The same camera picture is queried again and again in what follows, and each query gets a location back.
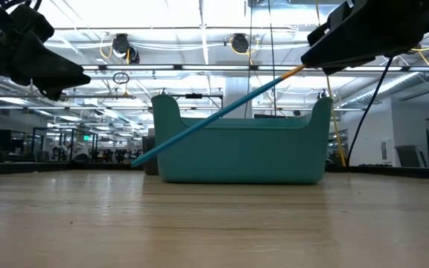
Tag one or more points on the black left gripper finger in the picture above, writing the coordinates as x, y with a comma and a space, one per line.
50, 67
52, 91

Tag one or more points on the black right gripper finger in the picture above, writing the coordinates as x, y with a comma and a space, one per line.
333, 52
343, 66

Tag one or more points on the teal plastic bin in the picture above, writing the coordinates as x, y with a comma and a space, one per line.
244, 152

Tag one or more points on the gray chair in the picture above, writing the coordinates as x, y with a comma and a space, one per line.
410, 156

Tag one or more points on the black gantry frame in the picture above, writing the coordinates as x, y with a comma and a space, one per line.
199, 96

